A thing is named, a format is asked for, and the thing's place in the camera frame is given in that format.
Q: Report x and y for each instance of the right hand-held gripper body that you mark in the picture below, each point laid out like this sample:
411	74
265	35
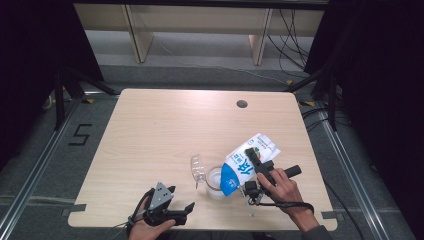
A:
254	191

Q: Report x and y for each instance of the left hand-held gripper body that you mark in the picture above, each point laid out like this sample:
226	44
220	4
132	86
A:
159	198

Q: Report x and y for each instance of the white and blue milk carton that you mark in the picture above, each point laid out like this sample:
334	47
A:
240	163

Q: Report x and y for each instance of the clear glass cup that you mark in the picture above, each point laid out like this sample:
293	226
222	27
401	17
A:
200	168

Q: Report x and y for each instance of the person's right hand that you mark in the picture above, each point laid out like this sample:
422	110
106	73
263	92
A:
286	193

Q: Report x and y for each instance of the person's left hand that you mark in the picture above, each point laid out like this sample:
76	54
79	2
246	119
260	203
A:
145	231

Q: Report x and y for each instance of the yellow black tape piece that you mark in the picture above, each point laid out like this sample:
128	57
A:
88	100
307	103

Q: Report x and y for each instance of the grey tape strip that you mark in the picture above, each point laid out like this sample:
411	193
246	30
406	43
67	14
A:
331	215
75	209

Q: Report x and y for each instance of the black metal stand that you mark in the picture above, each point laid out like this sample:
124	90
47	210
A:
60	100
331	100

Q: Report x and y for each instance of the dark curtain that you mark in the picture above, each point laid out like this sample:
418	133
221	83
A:
383	83
33	66

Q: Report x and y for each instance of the light wooden shelf unit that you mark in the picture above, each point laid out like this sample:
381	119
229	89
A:
200	18

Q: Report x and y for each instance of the aluminium floor rail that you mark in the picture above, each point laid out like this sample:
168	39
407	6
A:
353	173
36	166

